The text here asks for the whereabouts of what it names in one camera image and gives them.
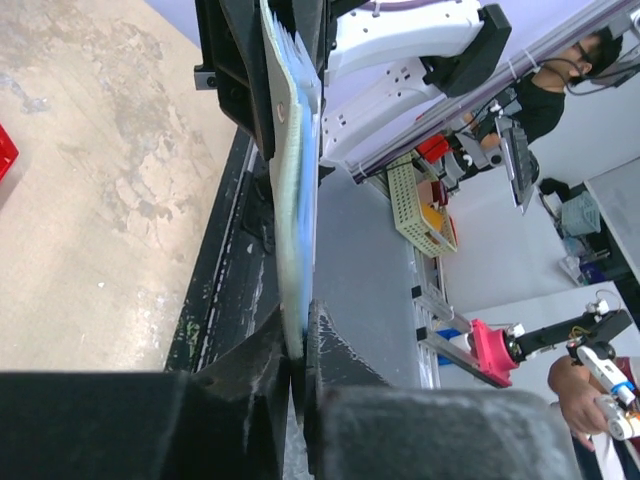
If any teal basket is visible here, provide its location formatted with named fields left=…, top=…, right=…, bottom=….
left=561, top=191, right=601, bottom=237

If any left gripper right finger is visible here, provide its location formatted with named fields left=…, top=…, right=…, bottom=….
left=304, top=301, right=581, bottom=479

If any red bin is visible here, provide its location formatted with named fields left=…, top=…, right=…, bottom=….
left=0, top=125, right=19, bottom=180

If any black robot in background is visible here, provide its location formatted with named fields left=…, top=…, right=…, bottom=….
left=503, top=310, right=634, bottom=364

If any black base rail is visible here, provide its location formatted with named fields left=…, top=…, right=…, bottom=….
left=165, top=131, right=279, bottom=373

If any person hand in background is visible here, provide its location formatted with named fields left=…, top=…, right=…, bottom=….
left=558, top=383, right=608, bottom=452

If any yellow perforated basket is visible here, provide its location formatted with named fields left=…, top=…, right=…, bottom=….
left=386, top=151, right=458, bottom=258

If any white handheld device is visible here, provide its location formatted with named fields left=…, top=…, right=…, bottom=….
left=567, top=340, right=639, bottom=441

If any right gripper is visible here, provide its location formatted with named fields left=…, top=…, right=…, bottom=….
left=195, top=0, right=330, bottom=160

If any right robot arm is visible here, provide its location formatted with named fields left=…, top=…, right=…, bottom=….
left=194, top=1, right=512, bottom=162

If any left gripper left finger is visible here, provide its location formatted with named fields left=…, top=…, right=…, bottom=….
left=1, top=313, right=290, bottom=479

